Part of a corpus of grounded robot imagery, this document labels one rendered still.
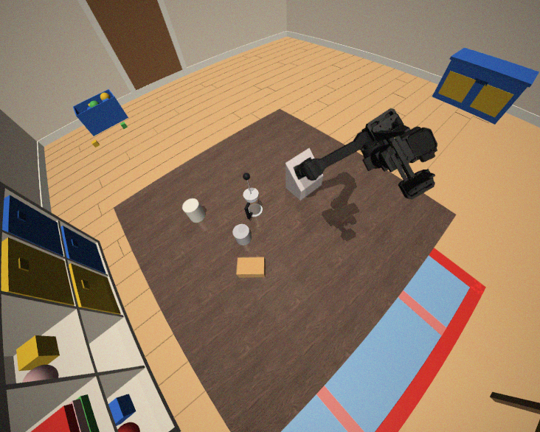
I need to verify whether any tan rectangular block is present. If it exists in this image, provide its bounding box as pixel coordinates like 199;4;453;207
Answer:
237;257;266;278

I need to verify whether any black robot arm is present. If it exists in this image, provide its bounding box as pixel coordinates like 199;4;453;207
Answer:
294;127;437;180

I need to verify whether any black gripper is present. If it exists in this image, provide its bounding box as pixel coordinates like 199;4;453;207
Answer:
365;108;436;199

